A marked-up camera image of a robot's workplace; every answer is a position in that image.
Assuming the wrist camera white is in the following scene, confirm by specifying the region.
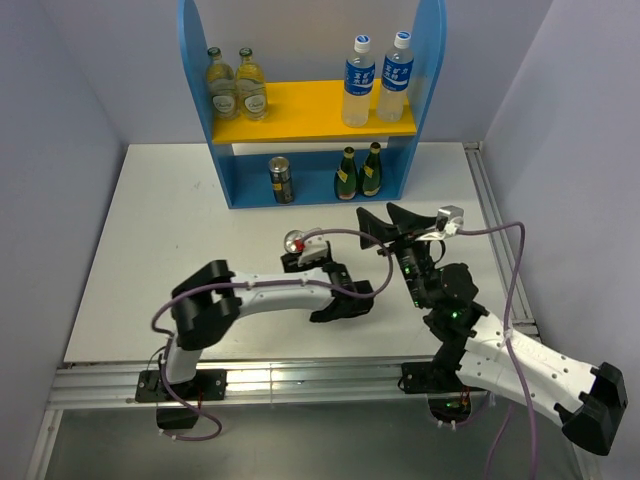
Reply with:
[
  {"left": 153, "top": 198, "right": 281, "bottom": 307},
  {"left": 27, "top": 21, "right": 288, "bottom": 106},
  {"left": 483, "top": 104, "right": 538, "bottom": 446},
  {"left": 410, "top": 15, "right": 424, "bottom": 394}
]
[
  {"left": 297, "top": 237, "right": 329, "bottom": 267},
  {"left": 417, "top": 205, "right": 464, "bottom": 242}
]

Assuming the black gold can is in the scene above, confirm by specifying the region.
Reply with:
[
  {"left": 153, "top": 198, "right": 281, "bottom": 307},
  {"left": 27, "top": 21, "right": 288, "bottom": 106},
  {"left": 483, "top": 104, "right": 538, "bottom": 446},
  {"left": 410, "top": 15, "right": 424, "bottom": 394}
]
[
  {"left": 268, "top": 156, "right": 294, "bottom": 204},
  {"left": 283, "top": 230, "right": 305, "bottom": 254}
]

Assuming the right yellow soda water bottle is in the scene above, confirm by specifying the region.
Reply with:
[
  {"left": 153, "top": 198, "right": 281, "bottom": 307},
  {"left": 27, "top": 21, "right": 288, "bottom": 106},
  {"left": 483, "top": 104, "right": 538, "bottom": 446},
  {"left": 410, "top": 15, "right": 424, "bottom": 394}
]
[{"left": 235, "top": 47, "right": 268, "bottom": 121}]

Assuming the black gold can front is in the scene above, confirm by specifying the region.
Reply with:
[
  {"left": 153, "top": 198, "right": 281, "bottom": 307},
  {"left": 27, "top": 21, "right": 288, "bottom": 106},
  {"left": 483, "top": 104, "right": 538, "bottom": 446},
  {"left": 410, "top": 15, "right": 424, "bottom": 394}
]
[{"left": 283, "top": 230, "right": 305, "bottom": 254}]

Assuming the aluminium rail right side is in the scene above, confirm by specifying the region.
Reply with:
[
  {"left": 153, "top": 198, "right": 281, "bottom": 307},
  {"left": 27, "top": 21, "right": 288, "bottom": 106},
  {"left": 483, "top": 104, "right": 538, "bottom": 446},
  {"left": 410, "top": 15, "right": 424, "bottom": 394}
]
[{"left": 463, "top": 142, "right": 602, "bottom": 480}]

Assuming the green glass bottle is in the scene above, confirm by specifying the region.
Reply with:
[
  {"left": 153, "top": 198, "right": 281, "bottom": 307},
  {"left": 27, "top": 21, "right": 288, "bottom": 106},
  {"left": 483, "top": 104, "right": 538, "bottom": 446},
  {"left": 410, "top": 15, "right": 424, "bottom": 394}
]
[
  {"left": 334, "top": 146, "right": 358, "bottom": 201},
  {"left": 359, "top": 142, "right": 382, "bottom": 197}
]

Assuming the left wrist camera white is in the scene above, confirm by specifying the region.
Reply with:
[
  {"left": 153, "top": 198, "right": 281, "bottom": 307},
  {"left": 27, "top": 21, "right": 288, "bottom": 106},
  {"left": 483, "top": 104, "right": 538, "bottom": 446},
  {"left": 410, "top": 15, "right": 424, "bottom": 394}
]
[{"left": 297, "top": 237, "right": 329, "bottom": 267}]

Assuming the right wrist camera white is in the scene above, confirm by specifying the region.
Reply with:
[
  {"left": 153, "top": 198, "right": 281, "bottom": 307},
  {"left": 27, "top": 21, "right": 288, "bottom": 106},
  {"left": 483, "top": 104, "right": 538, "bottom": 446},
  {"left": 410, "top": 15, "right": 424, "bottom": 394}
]
[{"left": 417, "top": 205, "right": 464, "bottom": 242}]

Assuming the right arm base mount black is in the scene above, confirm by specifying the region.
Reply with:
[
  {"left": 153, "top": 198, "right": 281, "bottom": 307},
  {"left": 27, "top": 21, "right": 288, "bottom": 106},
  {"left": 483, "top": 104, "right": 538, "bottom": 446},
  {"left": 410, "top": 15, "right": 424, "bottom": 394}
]
[{"left": 397, "top": 361, "right": 492, "bottom": 429}]

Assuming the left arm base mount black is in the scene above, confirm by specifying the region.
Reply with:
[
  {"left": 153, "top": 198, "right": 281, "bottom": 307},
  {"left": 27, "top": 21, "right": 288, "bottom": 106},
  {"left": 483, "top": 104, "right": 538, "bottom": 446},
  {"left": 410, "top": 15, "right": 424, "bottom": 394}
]
[{"left": 134, "top": 369, "right": 227, "bottom": 430}]

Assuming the blue shelf with yellow board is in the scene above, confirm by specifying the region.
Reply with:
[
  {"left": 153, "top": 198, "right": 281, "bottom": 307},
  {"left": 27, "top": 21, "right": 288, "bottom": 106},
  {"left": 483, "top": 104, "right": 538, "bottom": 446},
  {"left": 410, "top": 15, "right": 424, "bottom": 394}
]
[{"left": 177, "top": 1, "right": 447, "bottom": 209}]

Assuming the left yellow soda water bottle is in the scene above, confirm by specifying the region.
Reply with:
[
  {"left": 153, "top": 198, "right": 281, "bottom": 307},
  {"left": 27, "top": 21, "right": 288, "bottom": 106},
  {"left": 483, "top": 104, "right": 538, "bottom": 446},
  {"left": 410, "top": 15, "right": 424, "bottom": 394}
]
[{"left": 206, "top": 47, "right": 239, "bottom": 120}]

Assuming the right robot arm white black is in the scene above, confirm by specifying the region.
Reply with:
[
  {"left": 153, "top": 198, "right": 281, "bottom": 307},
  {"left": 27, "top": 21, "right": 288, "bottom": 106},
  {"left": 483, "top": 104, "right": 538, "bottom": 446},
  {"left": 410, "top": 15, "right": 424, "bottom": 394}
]
[{"left": 356, "top": 203, "right": 628, "bottom": 456}]

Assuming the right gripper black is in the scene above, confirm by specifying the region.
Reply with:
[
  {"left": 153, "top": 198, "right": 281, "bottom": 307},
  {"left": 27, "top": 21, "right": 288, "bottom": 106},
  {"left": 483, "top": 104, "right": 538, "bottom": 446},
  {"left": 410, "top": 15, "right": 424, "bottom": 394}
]
[{"left": 353, "top": 202, "right": 434, "bottom": 307}]

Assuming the Pocari water bottle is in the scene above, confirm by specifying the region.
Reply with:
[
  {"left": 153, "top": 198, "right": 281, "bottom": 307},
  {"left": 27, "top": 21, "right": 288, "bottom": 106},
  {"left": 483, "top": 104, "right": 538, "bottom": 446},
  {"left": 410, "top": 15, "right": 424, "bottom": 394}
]
[
  {"left": 341, "top": 34, "right": 375, "bottom": 128},
  {"left": 376, "top": 31, "right": 414, "bottom": 123}
]

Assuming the yellow soda water bottle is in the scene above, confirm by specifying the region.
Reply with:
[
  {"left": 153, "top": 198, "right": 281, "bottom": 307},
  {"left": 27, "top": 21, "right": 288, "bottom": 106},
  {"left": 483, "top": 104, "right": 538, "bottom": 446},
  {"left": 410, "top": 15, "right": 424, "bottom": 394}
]
[
  {"left": 235, "top": 47, "right": 268, "bottom": 121},
  {"left": 206, "top": 47, "right": 239, "bottom": 120}
]

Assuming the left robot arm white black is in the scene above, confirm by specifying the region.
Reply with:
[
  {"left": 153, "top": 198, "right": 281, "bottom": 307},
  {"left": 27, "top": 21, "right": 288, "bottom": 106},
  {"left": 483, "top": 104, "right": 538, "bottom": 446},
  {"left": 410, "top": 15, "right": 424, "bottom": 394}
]
[{"left": 152, "top": 236, "right": 374, "bottom": 399}]

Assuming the aluminium rail frame front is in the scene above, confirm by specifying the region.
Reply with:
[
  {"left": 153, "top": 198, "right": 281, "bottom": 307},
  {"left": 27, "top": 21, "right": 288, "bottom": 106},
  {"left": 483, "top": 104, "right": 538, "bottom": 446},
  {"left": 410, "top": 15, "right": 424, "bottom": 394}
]
[{"left": 46, "top": 355, "right": 432, "bottom": 410}]

